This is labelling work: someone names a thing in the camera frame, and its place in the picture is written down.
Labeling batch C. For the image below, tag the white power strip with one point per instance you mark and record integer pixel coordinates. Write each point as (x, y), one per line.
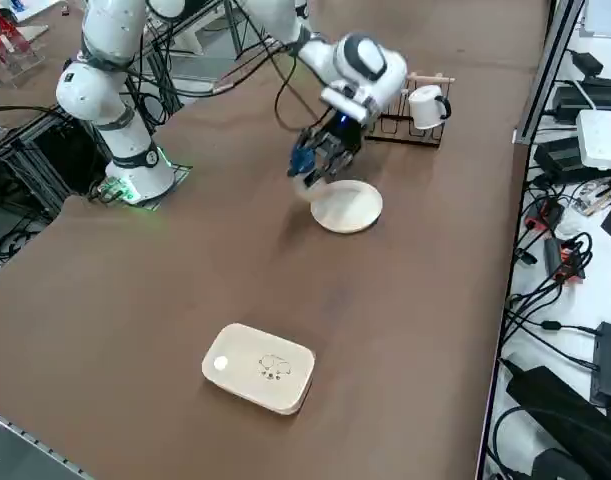
(600, 140)

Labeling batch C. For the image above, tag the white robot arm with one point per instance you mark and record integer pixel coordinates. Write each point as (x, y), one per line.
(100, 90)

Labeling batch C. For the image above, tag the printed cardboard box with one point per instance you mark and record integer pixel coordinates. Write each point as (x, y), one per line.
(602, 197)

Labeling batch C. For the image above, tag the white board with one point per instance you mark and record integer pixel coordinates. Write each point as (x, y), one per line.
(605, 17)

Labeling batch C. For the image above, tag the cream rectangular lidded box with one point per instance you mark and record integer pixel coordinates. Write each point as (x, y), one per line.
(255, 365)

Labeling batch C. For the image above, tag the large black power brick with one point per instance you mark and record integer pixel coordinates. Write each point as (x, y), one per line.
(550, 400)

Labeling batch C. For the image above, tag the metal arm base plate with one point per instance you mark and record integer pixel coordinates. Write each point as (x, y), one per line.
(180, 172)

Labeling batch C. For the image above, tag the small black power adapter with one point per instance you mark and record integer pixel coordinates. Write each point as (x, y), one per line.
(587, 62)

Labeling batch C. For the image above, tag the aluminium edge rail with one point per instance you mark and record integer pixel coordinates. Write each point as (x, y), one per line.
(15, 440)

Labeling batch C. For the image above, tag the black aluminium frame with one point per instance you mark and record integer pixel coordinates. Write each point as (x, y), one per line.
(35, 160)

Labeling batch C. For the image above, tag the transparent bottle blue cap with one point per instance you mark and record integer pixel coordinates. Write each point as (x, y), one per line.
(302, 160)

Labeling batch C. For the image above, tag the aluminium frame post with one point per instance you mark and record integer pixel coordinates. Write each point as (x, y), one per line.
(550, 75)

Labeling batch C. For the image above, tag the white round plate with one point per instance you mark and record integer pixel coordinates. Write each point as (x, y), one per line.
(350, 210)

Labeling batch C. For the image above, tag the clear acrylic display shelf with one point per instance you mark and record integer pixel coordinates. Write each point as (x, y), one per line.
(10, 50)

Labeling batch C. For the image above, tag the black box device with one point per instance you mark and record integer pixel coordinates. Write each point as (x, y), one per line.
(610, 365)

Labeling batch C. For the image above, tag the black orange connector block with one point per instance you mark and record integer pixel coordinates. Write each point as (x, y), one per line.
(542, 217)

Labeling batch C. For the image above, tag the black device red connectors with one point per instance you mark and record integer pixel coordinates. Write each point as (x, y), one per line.
(565, 262)

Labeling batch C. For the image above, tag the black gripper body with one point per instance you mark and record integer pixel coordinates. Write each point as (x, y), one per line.
(342, 137)

